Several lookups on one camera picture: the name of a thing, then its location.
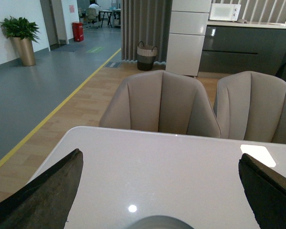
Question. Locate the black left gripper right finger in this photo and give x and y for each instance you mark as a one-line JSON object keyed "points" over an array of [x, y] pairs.
{"points": [[265, 190]]}

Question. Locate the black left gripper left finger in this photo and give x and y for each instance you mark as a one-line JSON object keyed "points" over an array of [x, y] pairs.
{"points": [[45, 202]]}

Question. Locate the light blue round plate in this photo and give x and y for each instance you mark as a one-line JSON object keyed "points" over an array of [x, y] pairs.
{"points": [[159, 222]]}

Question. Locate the beige right chair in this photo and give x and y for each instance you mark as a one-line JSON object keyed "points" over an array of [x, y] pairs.
{"points": [[251, 106]]}

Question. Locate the beige chair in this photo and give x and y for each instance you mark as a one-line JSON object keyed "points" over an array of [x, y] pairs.
{"points": [[160, 101], [251, 106]]}

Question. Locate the beige left chair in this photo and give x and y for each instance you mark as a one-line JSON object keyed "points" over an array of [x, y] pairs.
{"points": [[160, 101]]}

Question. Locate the dark grey kitchen counter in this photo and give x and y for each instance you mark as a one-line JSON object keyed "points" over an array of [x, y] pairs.
{"points": [[237, 47]]}

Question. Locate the potted plant in gold pot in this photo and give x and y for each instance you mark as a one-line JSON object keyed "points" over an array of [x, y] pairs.
{"points": [[23, 33]]}

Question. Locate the red fire extinguisher box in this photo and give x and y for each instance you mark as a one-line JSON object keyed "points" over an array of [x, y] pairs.
{"points": [[77, 30]]}

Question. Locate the woven laundry basket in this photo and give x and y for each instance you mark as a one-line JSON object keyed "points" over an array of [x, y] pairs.
{"points": [[146, 55]]}

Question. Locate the white microwave oven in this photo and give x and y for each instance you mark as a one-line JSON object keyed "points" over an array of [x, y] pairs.
{"points": [[224, 12]]}

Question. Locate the white tall cabinet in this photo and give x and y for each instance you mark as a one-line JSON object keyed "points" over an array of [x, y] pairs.
{"points": [[186, 36]]}

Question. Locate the seated person in white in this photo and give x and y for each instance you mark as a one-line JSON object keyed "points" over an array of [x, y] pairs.
{"points": [[94, 9]]}

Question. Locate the grey pleated curtain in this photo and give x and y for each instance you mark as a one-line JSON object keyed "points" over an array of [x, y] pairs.
{"points": [[147, 21]]}

